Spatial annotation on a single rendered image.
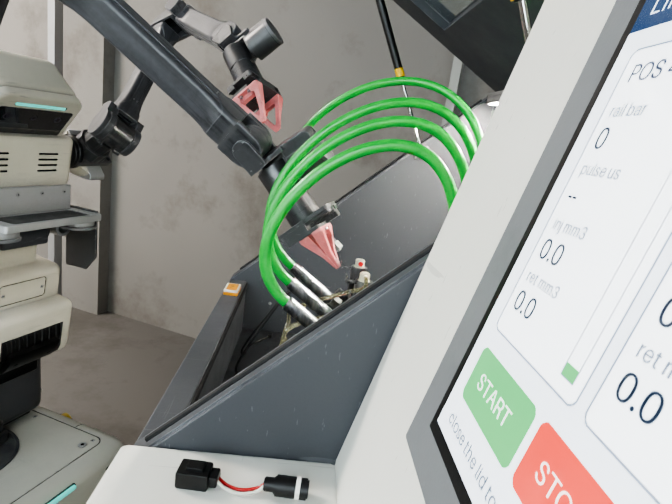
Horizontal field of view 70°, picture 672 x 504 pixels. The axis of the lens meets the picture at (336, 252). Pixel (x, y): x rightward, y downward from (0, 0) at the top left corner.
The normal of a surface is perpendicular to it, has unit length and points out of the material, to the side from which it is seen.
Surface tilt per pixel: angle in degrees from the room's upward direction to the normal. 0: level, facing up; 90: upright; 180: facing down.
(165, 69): 105
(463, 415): 76
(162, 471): 0
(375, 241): 90
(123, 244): 90
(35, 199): 90
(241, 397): 90
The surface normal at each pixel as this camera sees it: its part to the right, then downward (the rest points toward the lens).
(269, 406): 0.04, 0.24
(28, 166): 0.90, 0.34
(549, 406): -0.93, -0.35
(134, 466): 0.14, -0.96
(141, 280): -0.34, 0.18
